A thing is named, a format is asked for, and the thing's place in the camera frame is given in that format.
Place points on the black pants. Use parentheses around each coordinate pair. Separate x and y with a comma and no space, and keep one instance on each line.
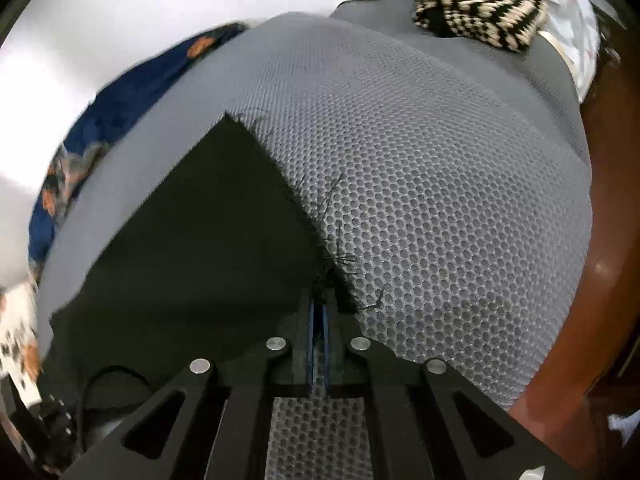
(200,240)

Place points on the grey bed sheet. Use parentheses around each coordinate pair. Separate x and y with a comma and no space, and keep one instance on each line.
(530,75)

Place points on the white printed cloth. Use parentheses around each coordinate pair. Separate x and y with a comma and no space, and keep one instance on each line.
(575,15)

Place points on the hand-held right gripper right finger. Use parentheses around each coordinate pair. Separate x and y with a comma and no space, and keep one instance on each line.
(326,347)

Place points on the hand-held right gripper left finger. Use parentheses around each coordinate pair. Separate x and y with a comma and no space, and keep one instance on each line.
(310,345)

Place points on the black and beige striped knit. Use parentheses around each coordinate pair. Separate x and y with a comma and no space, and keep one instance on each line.
(475,5)

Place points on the white floral pillow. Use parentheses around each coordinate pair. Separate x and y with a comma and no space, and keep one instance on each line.
(17,335)

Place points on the blue floral blanket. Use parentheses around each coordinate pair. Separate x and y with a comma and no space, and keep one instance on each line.
(125,110)

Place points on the grey mesh mat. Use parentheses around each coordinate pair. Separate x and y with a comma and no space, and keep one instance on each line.
(425,220)

